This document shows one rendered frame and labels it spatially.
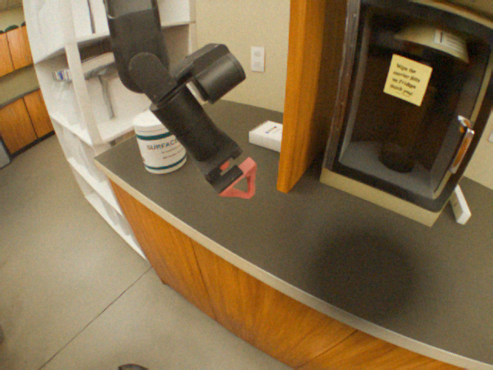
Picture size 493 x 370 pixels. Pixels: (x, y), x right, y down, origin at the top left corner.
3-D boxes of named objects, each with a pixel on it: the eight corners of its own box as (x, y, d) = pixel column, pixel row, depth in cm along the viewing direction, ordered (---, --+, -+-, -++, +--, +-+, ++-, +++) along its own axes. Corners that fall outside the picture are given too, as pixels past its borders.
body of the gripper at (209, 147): (217, 128, 39) (193, 97, 34) (246, 153, 32) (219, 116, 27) (189, 153, 39) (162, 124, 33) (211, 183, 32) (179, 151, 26)
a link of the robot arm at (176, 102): (142, 99, 28) (146, 110, 24) (180, 67, 28) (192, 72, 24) (171, 132, 33) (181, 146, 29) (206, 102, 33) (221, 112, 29)
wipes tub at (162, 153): (169, 146, 72) (160, 104, 63) (196, 158, 66) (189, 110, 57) (137, 165, 64) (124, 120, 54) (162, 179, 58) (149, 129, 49)
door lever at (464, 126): (453, 163, 33) (442, 159, 34) (471, 122, 27) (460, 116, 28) (457, 176, 30) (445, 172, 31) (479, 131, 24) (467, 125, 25)
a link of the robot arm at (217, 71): (120, 62, 25) (121, 68, 19) (187, 11, 25) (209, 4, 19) (171, 119, 33) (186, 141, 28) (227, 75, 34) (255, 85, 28)
